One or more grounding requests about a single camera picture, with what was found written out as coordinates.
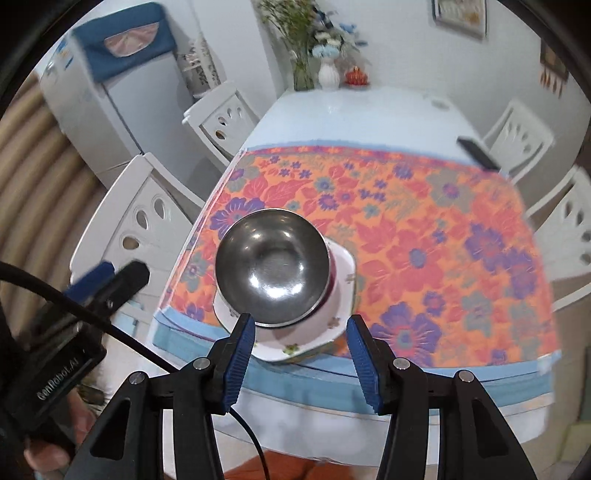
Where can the black remote control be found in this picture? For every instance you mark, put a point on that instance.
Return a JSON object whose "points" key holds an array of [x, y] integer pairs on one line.
{"points": [[478, 153]]}

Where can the steel bowl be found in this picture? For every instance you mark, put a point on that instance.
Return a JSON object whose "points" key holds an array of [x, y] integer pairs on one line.
{"points": [[272, 267]]}

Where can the white ribbed vase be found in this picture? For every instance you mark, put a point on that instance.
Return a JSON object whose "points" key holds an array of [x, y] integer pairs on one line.
{"points": [[328, 76]]}

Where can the large framed picture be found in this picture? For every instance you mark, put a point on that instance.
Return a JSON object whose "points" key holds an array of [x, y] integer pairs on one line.
{"points": [[459, 16]]}

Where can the white dining chair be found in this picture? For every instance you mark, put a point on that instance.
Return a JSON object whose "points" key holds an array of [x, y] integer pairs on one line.
{"points": [[577, 184], [540, 134], [205, 124], [138, 184]]}

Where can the white refrigerator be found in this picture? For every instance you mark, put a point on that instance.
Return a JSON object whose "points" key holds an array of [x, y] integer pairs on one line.
{"points": [[138, 120]]}

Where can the blue refrigerator cover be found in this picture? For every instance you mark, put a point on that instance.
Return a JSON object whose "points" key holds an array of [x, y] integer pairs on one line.
{"points": [[92, 50]]}

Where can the beige ribbed cover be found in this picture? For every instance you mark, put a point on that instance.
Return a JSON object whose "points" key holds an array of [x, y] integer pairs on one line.
{"points": [[37, 161]]}

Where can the yellow hanging ornaments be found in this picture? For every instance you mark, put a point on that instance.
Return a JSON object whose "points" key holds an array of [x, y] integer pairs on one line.
{"points": [[547, 79]]}

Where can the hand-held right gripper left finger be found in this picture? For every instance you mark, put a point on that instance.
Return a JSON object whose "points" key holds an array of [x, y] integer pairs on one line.
{"points": [[240, 364]]}

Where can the orange floral tablecloth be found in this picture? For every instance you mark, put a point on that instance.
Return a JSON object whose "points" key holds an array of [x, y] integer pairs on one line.
{"points": [[415, 230]]}

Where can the white floral plate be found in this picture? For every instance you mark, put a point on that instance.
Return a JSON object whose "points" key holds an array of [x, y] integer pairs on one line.
{"points": [[344, 286]]}

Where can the white shelf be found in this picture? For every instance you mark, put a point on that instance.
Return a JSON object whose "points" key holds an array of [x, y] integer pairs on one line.
{"points": [[198, 69]]}

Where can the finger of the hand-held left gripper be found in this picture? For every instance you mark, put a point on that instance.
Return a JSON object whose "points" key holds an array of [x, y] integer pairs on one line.
{"points": [[127, 286], [87, 286]]}

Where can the orange clothing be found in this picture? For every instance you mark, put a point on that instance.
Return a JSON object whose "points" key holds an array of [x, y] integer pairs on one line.
{"points": [[295, 468]]}

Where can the person's left hand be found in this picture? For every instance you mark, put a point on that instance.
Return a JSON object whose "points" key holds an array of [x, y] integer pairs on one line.
{"points": [[83, 415]]}

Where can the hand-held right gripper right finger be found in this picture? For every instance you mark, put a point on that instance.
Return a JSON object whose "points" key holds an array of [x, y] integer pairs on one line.
{"points": [[364, 364]]}

